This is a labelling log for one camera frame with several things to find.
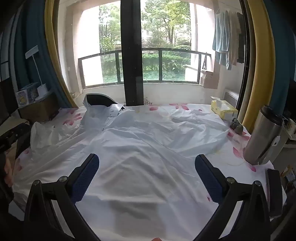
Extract white grille unit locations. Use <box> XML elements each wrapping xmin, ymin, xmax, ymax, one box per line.
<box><xmin>224</xmin><ymin>89</ymin><xmax>240</xmax><ymax>109</ymax></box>

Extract large white shirt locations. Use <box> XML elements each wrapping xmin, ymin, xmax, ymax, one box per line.
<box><xmin>13</xmin><ymin>105</ymin><xmax>232</xmax><ymax>240</ymax></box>

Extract hanging dark garment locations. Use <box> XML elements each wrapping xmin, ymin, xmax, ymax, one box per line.
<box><xmin>236</xmin><ymin>13</ymin><xmax>246</xmax><ymax>64</ymax></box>

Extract stainless steel thermos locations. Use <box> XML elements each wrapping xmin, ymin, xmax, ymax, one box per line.
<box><xmin>243</xmin><ymin>105</ymin><xmax>285</xmax><ymax>165</ymax></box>

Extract hanging beige garment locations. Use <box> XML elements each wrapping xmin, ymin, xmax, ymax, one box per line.
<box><xmin>228</xmin><ymin>10</ymin><xmax>241</xmax><ymax>67</ymax></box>

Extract hanging light blue towel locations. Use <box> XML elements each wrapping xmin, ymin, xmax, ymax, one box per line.
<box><xmin>212</xmin><ymin>10</ymin><xmax>232</xmax><ymax>70</ymax></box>

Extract black door frame post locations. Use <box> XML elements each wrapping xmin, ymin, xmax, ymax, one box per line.
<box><xmin>120</xmin><ymin>0</ymin><xmax>145</xmax><ymax>106</ymax></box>

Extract small dark figurine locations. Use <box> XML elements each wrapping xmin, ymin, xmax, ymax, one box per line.
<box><xmin>230</xmin><ymin>118</ymin><xmax>244</xmax><ymax>135</ymax></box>

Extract person's left hand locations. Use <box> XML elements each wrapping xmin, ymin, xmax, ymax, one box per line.
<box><xmin>0</xmin><ymin>159</ymin><xmax>15</xmax><ymax>188</ymax></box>

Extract green trees outside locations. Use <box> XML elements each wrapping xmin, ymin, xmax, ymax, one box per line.
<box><xmin>99</xmin><ymin>0</ymin><xmax>192</xmax><ymax>82</ymax></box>

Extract large cardboard box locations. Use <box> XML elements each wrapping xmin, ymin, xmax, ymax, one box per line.
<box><xmin>18</xmin><ymin>92</ymin><xmax>61</xmax><ymax>123</ymax></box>

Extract cartoon printed box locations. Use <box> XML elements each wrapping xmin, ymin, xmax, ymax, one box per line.
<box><xmin>16</xmin><ymin>83</ymin><xmax>39</xmax><ymax>107</ymax></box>

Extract white desk lamp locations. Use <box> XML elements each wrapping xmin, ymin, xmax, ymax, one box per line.
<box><xmin>25</xmin><ymin>45</ymin><xmax>48</xmax><ymax>97</ymax></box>

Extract white floral sheet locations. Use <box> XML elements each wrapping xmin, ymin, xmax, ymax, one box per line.
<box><xmin>14</xmin><ymin>102</ymin><xmax>287</xmax><ymax>241</ymax></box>

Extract black flat device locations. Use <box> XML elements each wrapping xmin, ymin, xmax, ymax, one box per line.
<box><xmin>265</xmin><ymin>168</ymin><xmax>284</xmax><ymax>219</ymax></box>

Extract yellow tissue box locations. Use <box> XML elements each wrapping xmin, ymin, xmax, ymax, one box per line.
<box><xmin>210</xmin><ymin>97</ymin><xmax>238</xmax><ymax>120</ymax></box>

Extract teal curtain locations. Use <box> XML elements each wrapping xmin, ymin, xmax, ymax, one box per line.
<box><xmin>14</xmin><ymin>0</ymin><xmax>73</xmax><ymax>109</ymax></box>
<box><xmin>264</xmin><ymin>0</ymin><xmax>296</xmax><ymax>116</ymax></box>

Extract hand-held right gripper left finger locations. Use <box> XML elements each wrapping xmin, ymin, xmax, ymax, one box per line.
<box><xmin>23</xmin><ymin>153</ymin><xmax>100</xmax><ymax>241</ymax></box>

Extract dark balcony railing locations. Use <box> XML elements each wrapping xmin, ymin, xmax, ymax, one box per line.
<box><xmin>78</xmin><ymin>47</ymin><xmax>212</xmax><ymax>90</ymax></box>

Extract small cardboard box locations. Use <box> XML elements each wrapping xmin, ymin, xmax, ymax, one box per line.
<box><xmin>199</xmin><ymin>69</ymin><xmax>220</xmax><ymax>90</ymax></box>

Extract clear plastic bag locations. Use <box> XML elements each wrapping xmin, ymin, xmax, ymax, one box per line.
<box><xmin>82</xmin><ymin>95</ymin><xmax>111</xmax><ymax>131</ymax></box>

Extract white plastic bag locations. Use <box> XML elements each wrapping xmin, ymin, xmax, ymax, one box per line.
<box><xmin>31</xmin><ymin>121</ymin><xmax>61</xmax><ymax>152</ymax></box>

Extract yellow curtain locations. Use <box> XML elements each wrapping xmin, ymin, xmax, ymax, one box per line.
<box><xmin>238</xmin><ymin>0</ymin><xmax>276</xmax><ymax>127</ymax></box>
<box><xmin>44</xmin><ymin>0</ymin><xmax>79</xmax><ymax>108</ymax></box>

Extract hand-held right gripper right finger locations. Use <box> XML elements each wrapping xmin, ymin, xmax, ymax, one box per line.
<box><xmin>194</xmin><ymin>153</ymin><xmax>271</xmax><ymax>241</ymax></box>

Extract black chair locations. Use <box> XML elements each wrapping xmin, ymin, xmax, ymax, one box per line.
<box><xmin>84</xmin><ymin>93</ymin><xmax>120</xmax><ymax>108</ymax></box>

